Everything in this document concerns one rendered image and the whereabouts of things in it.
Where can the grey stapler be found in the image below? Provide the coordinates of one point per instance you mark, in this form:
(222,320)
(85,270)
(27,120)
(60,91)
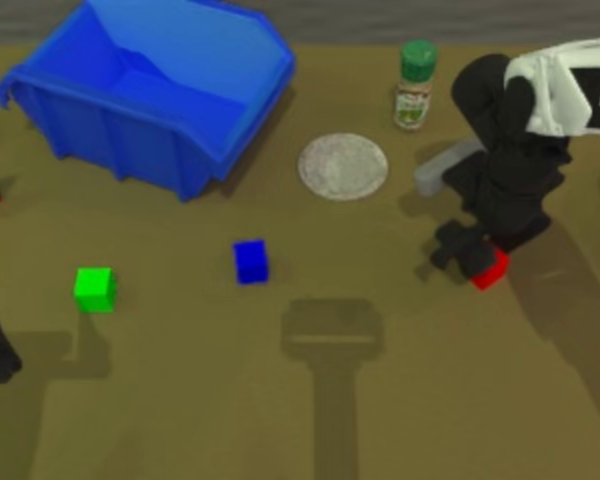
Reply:
(435,172)

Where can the green cube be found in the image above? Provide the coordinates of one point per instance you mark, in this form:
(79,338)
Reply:
(95,290)

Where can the round silver plate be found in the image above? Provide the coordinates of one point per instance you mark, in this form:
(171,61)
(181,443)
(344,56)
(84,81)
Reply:
(343,166)

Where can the green-capped spice bottle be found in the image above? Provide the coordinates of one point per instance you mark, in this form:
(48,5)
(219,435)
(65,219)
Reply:
(414,90)

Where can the blue plastic storage bin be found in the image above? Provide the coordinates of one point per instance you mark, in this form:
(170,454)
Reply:
(145,95)

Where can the blue cube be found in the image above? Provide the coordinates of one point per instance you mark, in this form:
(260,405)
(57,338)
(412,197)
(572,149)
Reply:
(250,261)

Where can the red cube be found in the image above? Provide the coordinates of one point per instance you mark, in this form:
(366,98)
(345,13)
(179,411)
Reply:
(492,272)

